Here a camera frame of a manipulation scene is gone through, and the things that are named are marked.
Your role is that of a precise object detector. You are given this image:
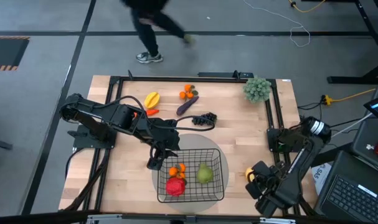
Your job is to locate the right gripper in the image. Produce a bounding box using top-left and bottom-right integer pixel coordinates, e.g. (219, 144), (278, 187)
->
(245, 161), (285, 200)

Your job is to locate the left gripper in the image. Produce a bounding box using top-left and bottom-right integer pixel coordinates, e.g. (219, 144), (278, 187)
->
(149, 129), (181, 159)

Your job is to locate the orange tangerine cluster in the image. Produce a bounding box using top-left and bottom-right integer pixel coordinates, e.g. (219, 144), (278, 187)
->
(168, 162), (188, 180)
(179, 83), (199, 101)

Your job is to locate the red bell pepper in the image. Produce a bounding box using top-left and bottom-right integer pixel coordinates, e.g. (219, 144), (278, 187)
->
(165, 177), (186, 197)

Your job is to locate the orange-red carrot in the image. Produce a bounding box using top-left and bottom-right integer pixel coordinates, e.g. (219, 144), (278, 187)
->
(133, 108), (160, 118)

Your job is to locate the green pear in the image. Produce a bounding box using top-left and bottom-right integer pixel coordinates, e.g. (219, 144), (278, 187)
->
(196, 162), (214, 184)

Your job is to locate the purple eggplant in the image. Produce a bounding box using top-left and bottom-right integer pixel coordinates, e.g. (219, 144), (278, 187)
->
(176, 95), (200, 116)

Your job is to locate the yellow starfruit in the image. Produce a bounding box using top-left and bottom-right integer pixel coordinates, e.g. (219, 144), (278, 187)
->
(144, 91), (161, 110)

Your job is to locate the black grape bunch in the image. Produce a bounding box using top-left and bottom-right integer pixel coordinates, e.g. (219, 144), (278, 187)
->
(191, 112), (218, 127)

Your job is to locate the round grey mat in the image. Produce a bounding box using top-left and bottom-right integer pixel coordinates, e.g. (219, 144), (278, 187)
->
(151, 133), (230, 214)

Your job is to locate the black laptop with keyboard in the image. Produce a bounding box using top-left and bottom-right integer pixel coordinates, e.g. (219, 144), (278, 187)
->
(313, 151), (378, 224)

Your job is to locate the grey closed laptop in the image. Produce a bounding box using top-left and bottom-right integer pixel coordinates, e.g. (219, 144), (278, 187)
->
(350, 118), (378, 177)

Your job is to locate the person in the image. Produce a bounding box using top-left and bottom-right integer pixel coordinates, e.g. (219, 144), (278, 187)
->
(120, 0), (196, 65)

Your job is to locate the black desk stand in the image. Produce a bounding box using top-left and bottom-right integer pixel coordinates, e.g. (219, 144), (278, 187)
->
(327, 0), (378, 85)

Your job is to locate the black hazard-striped floor mat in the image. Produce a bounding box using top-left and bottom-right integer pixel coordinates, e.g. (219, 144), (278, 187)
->
(0, 35), (31, 72)

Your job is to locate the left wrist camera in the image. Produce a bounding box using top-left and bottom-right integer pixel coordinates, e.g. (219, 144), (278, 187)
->
(146, 156), (164, 171)

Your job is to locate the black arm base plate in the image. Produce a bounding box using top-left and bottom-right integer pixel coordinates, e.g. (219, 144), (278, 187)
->
(72, 124), (118, 149)
(267, 127), (301, 153)

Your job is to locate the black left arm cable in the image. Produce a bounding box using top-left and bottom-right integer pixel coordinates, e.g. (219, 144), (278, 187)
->
(159, 114), (216, 132)

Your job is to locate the black wire basket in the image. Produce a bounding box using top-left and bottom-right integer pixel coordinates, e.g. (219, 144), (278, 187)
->
(156, 148), (225, 203)

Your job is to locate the black aluminium table frame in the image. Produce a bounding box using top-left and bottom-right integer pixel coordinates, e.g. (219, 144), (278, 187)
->
(62, 70), (317, 217)

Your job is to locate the silver mount bar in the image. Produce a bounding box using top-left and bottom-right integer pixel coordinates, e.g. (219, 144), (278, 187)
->
(85, 213), (297, 224)

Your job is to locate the black bar on frame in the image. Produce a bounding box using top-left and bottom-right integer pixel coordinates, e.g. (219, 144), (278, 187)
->
(197, 71), (255, 79)

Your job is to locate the yellow extension cord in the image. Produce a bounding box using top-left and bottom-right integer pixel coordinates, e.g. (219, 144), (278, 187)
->
(321, 88), (377, 106)

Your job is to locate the white charger cable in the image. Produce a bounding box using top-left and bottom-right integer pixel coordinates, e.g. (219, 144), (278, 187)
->
(331, 112), (374, 138)

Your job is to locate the white floor cable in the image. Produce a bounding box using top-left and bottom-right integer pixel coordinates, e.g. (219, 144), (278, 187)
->
(243, 0), (311, 48)

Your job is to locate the yellow cable with black plug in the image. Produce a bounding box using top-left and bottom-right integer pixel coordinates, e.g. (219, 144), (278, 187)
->
(288, 0), (327, 14)

